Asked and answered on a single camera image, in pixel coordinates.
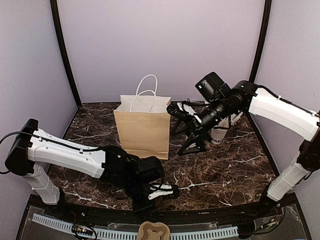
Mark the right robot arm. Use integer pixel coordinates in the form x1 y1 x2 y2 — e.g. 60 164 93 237
166 72 320 217

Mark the brown paper bag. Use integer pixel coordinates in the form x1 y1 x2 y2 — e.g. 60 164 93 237
113 74 171 160

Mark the brown pulp cup carrier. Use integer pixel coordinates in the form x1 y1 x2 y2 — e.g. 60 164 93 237
137 221 171 240

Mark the wrapped straw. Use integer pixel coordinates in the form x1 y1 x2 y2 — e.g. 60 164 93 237
228 111 243 126

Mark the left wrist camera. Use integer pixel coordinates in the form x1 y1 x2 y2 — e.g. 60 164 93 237
148 184 180 200

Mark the left black frame post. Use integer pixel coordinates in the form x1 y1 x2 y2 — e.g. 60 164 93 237
49 0 82 108

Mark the white slotted cable duct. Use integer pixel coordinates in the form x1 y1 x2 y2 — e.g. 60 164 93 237
32 213 239 240

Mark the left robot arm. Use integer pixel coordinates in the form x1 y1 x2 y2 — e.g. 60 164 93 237
4 118 174 219

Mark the black front rail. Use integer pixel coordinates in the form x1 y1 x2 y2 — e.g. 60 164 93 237
45 198 287 226

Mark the right black frame post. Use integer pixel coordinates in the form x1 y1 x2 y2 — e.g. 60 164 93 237
249 0 272 83

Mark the small circuit board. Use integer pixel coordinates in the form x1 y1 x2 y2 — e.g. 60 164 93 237
71 224 94 238

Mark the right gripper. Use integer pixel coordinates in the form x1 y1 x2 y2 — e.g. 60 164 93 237
170 96 231 155

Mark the white cup holding straws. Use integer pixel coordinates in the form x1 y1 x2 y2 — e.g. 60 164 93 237
211 128 228 145

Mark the black frame post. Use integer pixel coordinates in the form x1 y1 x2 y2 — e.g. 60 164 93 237
249 0 272 83
49 0 82 108

